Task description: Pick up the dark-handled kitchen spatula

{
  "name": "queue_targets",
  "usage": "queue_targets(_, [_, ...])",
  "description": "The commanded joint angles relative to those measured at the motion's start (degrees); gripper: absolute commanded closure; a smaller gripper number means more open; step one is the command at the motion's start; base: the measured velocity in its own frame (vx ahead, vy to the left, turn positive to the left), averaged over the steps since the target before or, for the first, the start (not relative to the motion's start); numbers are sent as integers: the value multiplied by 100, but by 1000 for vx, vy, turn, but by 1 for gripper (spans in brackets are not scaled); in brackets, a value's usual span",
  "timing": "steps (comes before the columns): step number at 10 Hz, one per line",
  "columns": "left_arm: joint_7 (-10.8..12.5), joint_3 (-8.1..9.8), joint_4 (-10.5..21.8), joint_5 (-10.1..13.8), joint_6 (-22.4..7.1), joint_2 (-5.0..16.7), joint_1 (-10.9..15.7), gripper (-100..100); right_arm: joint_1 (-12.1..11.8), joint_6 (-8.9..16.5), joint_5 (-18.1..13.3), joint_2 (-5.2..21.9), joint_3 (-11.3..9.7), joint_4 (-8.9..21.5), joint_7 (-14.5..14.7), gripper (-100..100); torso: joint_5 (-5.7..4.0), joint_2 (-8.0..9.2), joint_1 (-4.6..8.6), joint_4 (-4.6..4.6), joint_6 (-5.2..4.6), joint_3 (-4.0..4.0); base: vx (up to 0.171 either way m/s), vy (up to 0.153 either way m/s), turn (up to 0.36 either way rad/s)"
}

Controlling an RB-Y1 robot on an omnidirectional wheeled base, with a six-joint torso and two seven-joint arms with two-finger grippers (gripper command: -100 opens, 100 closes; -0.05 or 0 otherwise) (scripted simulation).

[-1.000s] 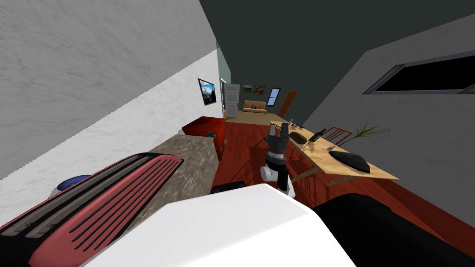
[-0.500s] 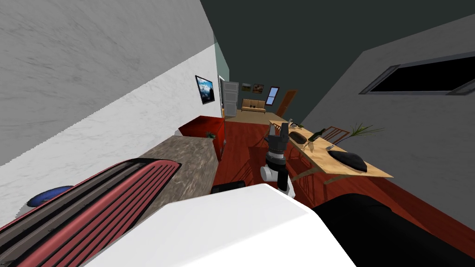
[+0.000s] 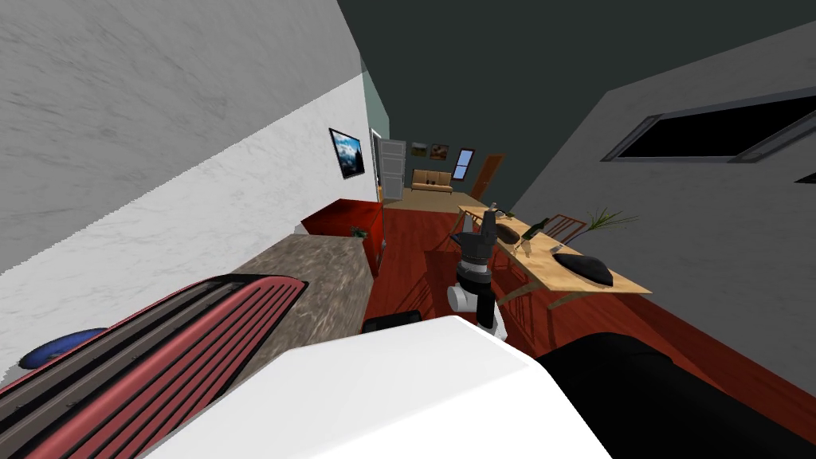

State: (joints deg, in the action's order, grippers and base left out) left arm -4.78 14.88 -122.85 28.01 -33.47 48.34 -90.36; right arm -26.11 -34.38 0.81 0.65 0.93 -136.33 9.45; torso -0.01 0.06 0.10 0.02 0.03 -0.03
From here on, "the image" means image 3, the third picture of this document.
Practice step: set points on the red ribbed dish rack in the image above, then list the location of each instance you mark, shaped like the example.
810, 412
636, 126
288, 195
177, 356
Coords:
146, 370

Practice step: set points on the blue plate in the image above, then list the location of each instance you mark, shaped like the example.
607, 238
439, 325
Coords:
57, 349

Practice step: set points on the black bowl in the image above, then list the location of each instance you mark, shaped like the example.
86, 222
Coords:
585, 268

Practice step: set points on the small green plant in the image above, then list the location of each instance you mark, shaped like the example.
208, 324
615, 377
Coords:
359, 233

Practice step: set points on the green houseplant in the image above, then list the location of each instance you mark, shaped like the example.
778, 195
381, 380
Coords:
605, 220

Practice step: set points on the tan sofa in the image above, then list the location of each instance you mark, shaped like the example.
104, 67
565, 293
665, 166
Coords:
431, 180

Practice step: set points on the small framed landscape picture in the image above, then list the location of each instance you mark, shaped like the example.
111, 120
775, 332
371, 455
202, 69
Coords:
419, 150

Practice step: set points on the large dark window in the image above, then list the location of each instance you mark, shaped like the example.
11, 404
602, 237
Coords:
714, 137

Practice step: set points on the small framed orange picture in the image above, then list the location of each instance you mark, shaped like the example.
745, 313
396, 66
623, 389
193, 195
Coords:
439, 152

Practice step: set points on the light wooden table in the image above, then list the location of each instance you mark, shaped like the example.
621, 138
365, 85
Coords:
542, 261

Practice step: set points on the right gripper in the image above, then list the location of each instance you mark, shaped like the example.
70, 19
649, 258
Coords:
472, 244

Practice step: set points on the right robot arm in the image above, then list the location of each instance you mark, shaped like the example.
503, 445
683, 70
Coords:
644, 401

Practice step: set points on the brown door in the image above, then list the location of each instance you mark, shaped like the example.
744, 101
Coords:
486, 177

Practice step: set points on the framed mountain picture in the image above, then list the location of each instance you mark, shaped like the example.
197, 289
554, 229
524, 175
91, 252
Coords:
348, 154

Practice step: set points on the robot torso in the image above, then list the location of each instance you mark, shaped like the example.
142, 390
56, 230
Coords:
395, 395

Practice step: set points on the red cabinet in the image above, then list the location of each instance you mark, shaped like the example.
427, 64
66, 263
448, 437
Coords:
347, 220

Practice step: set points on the white door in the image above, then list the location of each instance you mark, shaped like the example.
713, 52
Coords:
391, 169

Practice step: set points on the small blue window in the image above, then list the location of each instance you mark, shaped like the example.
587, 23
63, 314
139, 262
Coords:
464, 164

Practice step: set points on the dark green bottle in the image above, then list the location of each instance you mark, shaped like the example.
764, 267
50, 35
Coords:
534, 229

